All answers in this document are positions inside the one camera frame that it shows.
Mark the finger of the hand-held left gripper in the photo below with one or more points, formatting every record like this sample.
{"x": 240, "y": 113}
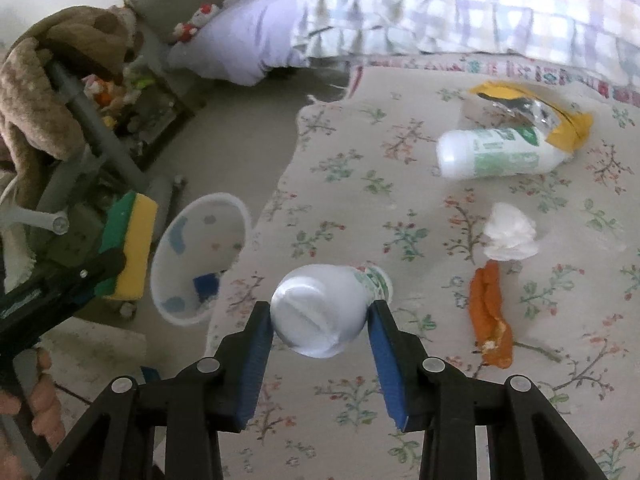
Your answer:
{"x": 95, "y": 275}

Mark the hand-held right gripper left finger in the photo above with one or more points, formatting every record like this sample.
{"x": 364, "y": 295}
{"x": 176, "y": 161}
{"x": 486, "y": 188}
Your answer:
{"x": 255, "y": 360}

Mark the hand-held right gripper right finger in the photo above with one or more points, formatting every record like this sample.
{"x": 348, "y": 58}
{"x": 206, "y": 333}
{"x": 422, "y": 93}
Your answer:
{"x": 387, "y": 365}

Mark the green yellow sponge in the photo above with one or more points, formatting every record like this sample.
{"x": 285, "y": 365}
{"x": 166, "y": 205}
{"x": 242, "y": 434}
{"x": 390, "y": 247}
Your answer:
{"x": 135, "y": 240}

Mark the small white bottle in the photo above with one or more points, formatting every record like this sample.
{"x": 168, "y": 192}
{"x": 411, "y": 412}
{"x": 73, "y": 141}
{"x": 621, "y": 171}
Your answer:
{"x": 320, "y": 305}

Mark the white patterned trash bin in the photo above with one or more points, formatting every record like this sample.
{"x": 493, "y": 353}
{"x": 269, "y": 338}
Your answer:
{"x": 220, "y": 230}

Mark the person's left hand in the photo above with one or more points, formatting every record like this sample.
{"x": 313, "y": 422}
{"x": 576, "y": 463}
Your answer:
{"x": 47, "y": 405}

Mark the orange peel strip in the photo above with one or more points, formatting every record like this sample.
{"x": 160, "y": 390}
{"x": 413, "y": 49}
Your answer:
{"x": 487, "y": 310}

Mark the grey chair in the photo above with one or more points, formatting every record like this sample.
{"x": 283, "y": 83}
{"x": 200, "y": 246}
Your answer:
{"x": 100, "y": 135}

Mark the crumpled white tissue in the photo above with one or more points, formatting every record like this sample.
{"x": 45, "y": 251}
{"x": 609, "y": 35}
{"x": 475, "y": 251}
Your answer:
{"x": 510, "y": 232}

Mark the dark nightstand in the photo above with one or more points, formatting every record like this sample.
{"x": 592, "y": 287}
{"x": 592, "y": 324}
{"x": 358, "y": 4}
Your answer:
{"x": 160, "y": 105}

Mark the floral table cover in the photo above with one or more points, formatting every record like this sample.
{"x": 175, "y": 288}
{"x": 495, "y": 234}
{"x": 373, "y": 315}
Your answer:
{"x": 350, "y": 185}

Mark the orange plush toy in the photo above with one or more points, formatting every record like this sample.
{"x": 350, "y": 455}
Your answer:
{"x": 100, "y": 90}

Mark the brown fleece blanket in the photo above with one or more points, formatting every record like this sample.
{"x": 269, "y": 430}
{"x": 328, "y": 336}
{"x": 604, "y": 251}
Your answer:
{"x": 30, "y": 90}

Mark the large white green-label bottle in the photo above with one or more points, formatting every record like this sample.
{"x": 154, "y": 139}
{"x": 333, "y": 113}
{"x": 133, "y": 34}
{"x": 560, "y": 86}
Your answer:
{"x": 490, "y": 152}

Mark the red white plush toy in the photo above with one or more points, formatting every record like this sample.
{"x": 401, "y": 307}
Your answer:
{"x": 205, "y": 11}
{"x": 184, "y": 31}

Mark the lavender pillow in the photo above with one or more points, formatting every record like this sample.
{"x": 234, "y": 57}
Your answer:
{"x": 240, "y": 40}

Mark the yellow snack wrapper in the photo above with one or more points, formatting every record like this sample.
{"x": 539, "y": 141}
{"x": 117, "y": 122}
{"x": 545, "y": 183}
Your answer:
{"x": 570, "y": 130}

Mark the checked duvet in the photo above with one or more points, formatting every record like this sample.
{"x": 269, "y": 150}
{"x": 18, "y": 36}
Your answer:
{"x": 450, "y": 10}

